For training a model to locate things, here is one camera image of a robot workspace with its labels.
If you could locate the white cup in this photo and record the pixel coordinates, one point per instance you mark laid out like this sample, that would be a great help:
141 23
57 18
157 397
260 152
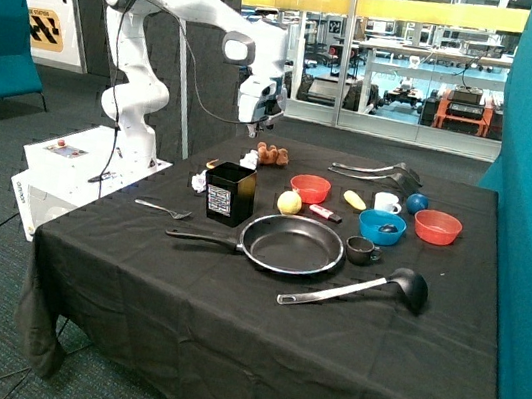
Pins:
388 202

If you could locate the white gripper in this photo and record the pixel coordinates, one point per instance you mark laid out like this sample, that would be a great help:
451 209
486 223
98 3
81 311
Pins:
261 100

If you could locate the red white marker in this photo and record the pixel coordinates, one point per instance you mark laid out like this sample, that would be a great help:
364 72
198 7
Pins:
325 213

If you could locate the black frying pan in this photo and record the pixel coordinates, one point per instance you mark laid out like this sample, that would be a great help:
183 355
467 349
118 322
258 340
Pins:
291 245

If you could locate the black ladle steel handle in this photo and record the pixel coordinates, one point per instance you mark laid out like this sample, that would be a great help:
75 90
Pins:
412 285

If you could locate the red plastic bowl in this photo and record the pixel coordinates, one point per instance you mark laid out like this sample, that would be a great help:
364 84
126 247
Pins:
311 188
436 227

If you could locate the orange object behind bin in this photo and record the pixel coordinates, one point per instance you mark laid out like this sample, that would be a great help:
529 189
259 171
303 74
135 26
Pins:
211 164

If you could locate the white paper ball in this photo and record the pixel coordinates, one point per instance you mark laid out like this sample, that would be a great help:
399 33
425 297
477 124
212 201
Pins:
250 160

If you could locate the yellow lemon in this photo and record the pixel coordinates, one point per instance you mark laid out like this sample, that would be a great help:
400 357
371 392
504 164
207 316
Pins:
289 203

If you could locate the blue ball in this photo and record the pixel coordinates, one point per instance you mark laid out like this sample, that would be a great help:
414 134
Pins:
416 202

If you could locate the red plastic bowl near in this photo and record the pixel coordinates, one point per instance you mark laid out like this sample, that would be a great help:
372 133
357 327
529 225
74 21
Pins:
311 188

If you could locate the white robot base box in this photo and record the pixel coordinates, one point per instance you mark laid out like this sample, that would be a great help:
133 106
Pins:
70 171

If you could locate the silver fork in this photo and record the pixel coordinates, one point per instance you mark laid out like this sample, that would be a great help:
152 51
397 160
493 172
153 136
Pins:
177 215

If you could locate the black square bin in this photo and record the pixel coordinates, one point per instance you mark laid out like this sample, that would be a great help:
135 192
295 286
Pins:
230 193

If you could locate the yellow black sign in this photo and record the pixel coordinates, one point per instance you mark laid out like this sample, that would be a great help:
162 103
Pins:
45 30

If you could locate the dark object in bowl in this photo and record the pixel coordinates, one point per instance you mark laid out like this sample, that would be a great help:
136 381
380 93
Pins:
388 228

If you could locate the black tablecloth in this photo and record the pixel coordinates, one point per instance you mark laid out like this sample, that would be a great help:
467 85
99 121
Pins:
201 322

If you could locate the dark brown small cup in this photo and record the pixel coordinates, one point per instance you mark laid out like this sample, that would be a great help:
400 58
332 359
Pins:
361 251

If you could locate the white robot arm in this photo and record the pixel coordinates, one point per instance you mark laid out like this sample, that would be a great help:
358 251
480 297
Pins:
259 45

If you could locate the yellow banana toy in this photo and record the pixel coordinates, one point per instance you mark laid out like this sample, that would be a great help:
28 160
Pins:
354 200

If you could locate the red plastic bowl far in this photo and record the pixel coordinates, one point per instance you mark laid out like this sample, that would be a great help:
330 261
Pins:
436 227

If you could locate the blue plastic bowl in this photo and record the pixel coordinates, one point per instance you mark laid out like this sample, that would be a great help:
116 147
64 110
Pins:
371 220

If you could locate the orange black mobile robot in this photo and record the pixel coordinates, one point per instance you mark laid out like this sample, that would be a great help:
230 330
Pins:
464 109

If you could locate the black spatula lower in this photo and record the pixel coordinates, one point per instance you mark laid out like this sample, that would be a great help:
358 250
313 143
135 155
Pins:
407 185

